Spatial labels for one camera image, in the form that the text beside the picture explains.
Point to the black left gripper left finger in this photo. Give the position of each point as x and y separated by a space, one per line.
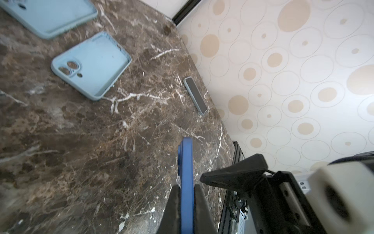
171 221

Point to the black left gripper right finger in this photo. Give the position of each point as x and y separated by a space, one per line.
203 222

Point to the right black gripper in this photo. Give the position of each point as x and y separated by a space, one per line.
277 203

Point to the dark blue phone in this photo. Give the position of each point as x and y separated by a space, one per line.
185 172

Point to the pink phone black screen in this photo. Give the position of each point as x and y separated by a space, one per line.
195 95

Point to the light blue phone case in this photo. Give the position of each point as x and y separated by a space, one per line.
48 19
93 66

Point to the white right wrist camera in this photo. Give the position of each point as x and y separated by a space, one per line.
342 197

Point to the black corner frame post right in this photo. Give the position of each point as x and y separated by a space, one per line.
184 11

